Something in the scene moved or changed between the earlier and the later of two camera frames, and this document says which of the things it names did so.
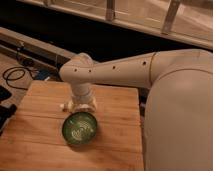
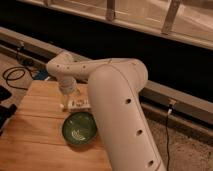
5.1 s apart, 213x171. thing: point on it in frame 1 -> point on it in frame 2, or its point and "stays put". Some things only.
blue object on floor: [41, 74] stays put
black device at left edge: [6, 112] stays put
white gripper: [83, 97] -> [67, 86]
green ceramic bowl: [79, 128] stays put
